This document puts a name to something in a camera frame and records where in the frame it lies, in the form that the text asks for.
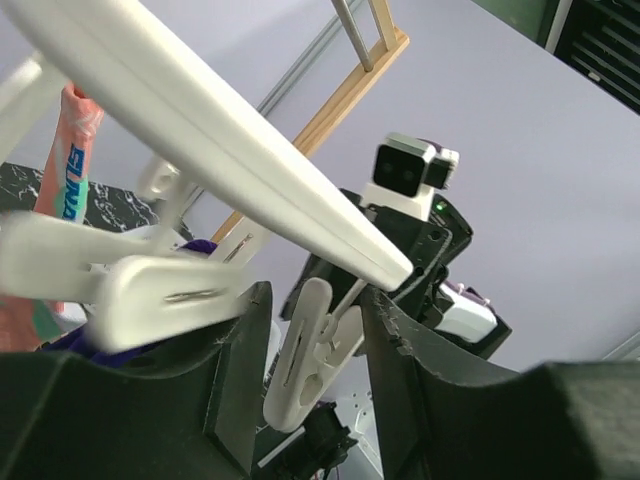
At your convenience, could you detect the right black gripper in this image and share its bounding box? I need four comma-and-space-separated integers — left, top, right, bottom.
280, 194, 473, 322

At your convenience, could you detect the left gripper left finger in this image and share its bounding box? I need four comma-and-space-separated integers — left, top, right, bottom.
1, 282, 272, 479

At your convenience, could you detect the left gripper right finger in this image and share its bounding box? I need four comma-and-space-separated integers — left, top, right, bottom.
361, 287, 639, 479

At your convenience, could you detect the purple sock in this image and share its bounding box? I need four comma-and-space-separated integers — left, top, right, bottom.
37, 239, 217, 368

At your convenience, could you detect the white plastic clip hanger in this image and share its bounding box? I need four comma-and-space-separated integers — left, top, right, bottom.
0, 0, 415, 434

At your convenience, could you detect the pink patterned sock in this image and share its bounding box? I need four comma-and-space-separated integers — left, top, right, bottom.
1, 83, 104, 352

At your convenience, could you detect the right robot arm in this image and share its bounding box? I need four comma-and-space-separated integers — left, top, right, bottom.
344, 184, 511, 359

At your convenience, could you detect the metal rack rod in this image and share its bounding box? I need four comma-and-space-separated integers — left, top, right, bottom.
331, 0, 373, 72

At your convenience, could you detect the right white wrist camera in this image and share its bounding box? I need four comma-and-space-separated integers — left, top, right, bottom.
359, 132, 460, 221

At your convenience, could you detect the wooden clothes rack frame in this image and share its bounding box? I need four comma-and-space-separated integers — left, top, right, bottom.
209, 0, 411, 244

